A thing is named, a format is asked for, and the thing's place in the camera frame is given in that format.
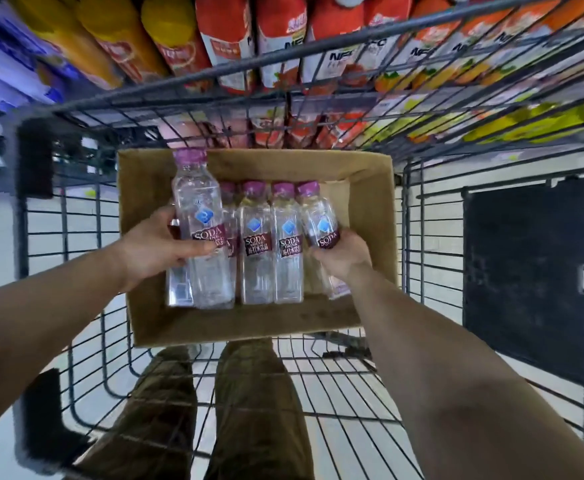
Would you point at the person's right hand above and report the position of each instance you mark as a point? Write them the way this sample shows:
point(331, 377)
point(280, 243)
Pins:
point(344, 257)

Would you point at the person's left hand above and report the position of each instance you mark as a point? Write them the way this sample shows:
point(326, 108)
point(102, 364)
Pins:
point(152, 249)

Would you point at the purple-capped clear soda bottle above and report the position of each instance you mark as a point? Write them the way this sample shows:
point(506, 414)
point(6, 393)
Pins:
point(319, 219)
point(199, 194)

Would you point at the group of soda bottles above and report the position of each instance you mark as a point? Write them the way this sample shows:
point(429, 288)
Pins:
point(257, 274)

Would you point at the brown cardboard box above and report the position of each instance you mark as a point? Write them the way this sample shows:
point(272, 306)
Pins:
point(272, 164)

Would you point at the person's right forearm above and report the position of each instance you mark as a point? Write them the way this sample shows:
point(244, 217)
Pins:
point(447, 384)

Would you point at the person's left forearm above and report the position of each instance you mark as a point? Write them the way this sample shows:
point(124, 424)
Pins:
point(37, 324)

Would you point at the pink packet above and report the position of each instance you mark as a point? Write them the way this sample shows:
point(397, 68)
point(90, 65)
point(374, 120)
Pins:
point(187, 134)

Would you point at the olive brown trousers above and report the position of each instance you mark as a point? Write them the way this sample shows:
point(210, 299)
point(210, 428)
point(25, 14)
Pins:
point(257, 419)

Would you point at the row of yellow green packs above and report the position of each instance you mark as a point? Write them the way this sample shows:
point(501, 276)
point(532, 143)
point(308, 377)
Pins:
point(522, 127)

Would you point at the row of red juice bottles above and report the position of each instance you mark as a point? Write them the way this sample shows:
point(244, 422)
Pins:
point(227, 39)

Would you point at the row of orange juice bottles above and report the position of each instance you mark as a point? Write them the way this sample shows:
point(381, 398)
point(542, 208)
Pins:
point(432, 42)

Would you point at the row of purple white pouches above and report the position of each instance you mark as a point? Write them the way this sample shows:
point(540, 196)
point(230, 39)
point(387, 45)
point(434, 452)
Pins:
point(2, 69)

